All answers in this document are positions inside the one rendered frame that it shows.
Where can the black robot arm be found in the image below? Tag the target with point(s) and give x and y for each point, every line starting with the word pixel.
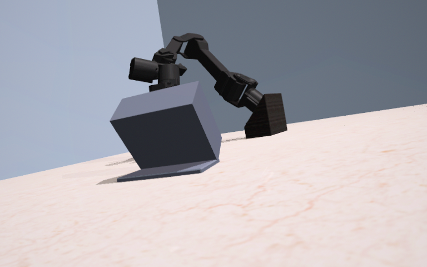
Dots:
pixel 229 85

